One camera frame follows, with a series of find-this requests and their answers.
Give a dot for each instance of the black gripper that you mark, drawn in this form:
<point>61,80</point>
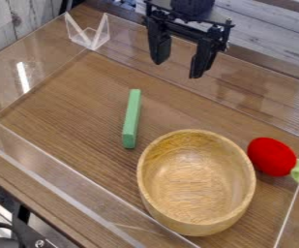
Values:
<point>195,18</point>

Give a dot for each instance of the red plush strawberry toy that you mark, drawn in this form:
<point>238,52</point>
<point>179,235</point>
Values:
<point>274,158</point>

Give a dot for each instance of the green rectangular block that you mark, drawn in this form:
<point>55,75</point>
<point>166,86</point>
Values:
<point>131,119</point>

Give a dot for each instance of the wooden bowl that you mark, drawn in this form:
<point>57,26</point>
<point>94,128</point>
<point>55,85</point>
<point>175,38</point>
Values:
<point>197,182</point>

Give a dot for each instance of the clear acrylic corner bracket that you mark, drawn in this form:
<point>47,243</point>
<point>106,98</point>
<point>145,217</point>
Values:
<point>90,38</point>

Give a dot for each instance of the clear acrylic enclosure walls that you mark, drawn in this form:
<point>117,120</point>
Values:
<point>63,163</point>

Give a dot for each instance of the black table leg bracket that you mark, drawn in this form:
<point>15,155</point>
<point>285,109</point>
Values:
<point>30,237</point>

